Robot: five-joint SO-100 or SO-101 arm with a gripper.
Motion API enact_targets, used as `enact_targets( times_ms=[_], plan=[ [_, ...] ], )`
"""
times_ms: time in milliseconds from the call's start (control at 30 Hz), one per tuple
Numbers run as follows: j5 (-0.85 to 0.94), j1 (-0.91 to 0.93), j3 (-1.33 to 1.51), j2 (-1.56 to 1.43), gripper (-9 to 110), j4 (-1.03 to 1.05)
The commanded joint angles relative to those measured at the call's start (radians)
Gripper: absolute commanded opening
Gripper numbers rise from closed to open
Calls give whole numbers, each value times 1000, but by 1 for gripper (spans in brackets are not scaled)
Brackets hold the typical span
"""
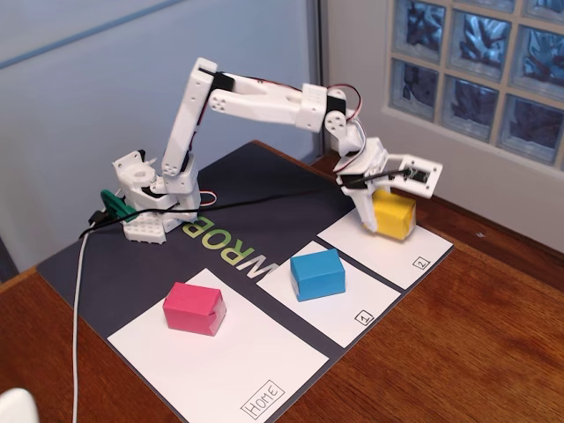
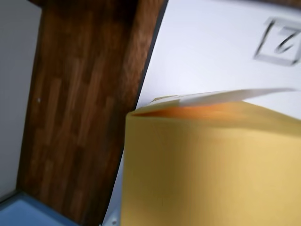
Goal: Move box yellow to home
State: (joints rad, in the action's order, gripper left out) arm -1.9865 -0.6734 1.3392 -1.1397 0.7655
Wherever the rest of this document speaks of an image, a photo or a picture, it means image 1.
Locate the black cable with plug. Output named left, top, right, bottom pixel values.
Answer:
left=78, top=168, right=415, bottom=241

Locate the white rounded object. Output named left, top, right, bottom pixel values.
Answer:
left=0, top=387, right=39, bottom=423

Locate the dark grey board mat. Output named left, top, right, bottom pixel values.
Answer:
left=35, top=139, right=455, bottom=423

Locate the white paper marked HOME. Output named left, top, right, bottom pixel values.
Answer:
left=107, top=267, right=330, bottom=423

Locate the grey metal frame post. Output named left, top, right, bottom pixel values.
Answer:
left=306, top=0, right=330, bottom=165

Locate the white paper marked 1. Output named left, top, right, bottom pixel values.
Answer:
left=256, top=240, right=402, bottom=349

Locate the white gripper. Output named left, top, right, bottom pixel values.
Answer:
left=334, top=137, right=392, bottom=232

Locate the blue paper box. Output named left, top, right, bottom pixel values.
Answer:
left=289, top=248, right=346, bottom=303

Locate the green clamp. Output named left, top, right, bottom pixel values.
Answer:
left=100, top=189, right=140, bottom=223

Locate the white cable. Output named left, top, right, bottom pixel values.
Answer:
left=70, top=235, right=89, bottom=423

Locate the pink paper box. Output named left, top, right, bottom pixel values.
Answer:
left=162, top=281, right=227, bottom=338

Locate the glass block window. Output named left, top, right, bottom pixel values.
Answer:
left=390, top=0, right=564, bottom=171

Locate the yellow paper box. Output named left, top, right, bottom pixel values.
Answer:
left=372, top=189, right=418, bottom=241

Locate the white paper marked 2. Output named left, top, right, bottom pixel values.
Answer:
left=316, top=209, right=455, bottom=291

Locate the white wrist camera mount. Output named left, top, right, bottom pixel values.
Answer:
left=386, top=153, right=444, bottom=197

